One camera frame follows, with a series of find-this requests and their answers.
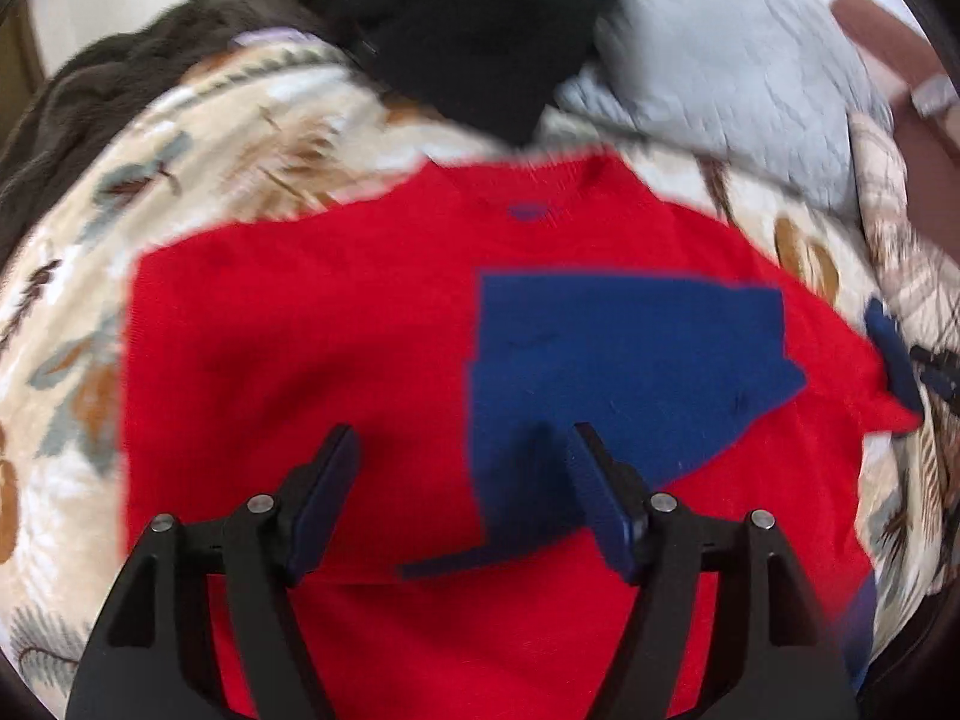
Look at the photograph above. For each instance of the brown padded headboard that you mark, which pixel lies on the brown padded headboard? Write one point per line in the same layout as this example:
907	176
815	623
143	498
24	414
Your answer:
885	30

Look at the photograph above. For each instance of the plaid beige pillow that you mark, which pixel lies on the plaid beige pillow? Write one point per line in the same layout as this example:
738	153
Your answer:
900	240

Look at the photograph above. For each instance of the red sweater with blue patch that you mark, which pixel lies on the red sweater with blue patch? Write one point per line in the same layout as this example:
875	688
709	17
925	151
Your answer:
300	330

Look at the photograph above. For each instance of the pale purple fabric label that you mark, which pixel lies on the pale purple fabric label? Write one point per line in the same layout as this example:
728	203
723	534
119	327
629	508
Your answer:
270	37

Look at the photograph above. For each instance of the beige leaf-print blanket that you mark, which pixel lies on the beige leaf-print blanket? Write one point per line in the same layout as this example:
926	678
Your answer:
225	142

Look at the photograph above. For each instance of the white lace strip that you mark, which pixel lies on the white lace strip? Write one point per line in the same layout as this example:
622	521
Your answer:
934	95

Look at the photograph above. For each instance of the black garment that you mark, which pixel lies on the black garment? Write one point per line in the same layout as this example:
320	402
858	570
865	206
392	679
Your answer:
465	30

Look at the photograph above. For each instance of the dark brown fleece blanket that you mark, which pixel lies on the dark brown fleece blanket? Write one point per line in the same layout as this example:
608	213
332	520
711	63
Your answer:
112	82

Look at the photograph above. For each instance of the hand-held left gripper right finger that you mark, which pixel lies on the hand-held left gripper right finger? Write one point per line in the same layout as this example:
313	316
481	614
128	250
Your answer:
600	499

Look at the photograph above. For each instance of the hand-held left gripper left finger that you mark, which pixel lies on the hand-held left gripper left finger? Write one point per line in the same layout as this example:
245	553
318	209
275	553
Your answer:
324	499

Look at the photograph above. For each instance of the grey quilted pillow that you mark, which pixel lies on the grey quilted pillow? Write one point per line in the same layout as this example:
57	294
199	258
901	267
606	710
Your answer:
735	67

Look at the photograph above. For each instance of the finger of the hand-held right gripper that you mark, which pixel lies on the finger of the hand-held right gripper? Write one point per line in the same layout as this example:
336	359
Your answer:
894	356

